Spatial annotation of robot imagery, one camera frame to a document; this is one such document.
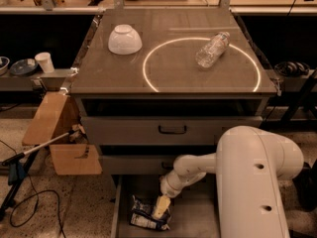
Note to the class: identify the grey bowl at edge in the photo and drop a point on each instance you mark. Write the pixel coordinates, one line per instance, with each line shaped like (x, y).
(4, 62)

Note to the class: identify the reacher grabber tool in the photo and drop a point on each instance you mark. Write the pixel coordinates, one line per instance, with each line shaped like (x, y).
(19, 165)

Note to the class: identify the grey side shelf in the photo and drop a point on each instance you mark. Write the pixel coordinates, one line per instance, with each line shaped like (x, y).
(49, 81)

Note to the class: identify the clear plastic water bottle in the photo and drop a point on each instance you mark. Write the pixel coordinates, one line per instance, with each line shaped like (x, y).
(210, 52)

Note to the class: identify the blue chip bag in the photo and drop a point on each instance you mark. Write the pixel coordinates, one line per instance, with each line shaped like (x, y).
(141, 216)

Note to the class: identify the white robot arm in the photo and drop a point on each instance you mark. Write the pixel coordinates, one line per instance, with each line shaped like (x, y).
(248, 164)

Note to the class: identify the white upturned bowl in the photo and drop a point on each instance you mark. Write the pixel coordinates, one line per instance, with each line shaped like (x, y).
(124, 40)

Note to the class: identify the blue grey plate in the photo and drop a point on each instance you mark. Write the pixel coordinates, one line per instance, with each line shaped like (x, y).
(23, 67)

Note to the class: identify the grey top drawer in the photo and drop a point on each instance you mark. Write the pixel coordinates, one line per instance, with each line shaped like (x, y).
(177, 122)

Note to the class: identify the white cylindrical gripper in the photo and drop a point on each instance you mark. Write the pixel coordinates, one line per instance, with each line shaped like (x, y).
(165, 186)

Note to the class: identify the white paper cup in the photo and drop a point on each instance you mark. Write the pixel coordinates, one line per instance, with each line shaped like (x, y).
(45, 62)

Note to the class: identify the grey drawer cabinet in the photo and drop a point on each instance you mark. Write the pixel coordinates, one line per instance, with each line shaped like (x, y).
(165, 66)

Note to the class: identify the grey middle drawer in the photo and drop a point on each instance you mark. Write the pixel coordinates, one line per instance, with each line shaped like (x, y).
(145, 160)

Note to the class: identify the grey open bottom drawer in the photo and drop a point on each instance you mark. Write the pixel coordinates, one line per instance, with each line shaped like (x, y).
(194, 213)

